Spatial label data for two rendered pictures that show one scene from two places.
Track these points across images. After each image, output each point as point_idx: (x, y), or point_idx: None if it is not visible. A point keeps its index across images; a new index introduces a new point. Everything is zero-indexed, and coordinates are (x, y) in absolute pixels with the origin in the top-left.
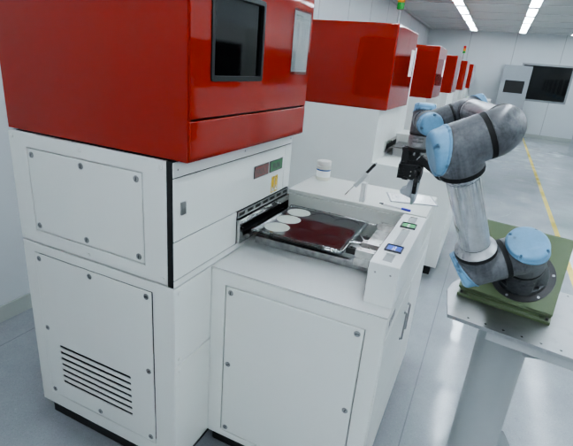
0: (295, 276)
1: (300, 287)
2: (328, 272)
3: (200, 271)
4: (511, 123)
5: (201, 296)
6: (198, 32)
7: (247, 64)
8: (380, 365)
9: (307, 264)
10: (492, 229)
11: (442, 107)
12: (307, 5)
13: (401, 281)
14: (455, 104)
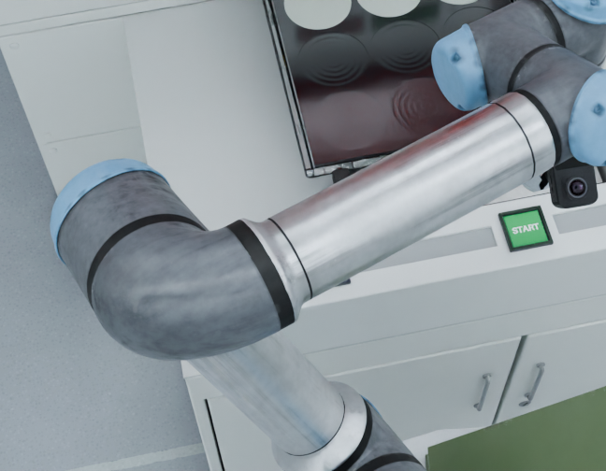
0: (210, 152)
1: (174, 185)
2: (287, 189)
3: (81, 21)
4: (117, 314)
5: (96, 59)
6: None
7: None
8: (215, 424)
9: (286, 136)
10: (592, 424)
11: (512, 46)
12: None
13: (291, 337)
14: (530, 70)
